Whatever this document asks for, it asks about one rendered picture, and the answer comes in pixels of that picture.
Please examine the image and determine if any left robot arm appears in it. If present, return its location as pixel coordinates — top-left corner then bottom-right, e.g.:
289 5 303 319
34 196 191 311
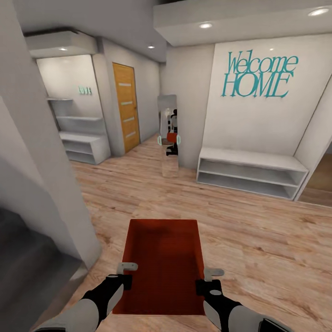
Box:
32 262 138 332

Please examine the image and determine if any storage box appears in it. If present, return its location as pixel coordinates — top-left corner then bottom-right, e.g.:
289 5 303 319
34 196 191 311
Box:
112 219 205 315

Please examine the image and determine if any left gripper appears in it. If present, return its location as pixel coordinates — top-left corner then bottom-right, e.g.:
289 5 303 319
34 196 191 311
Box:
116 274 133 290

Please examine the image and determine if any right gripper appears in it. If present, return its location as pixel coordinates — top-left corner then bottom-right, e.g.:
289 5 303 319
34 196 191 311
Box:
195 279 222 296

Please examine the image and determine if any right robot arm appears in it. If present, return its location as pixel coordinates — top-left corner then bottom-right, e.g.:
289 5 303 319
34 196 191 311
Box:
195 268 296 332

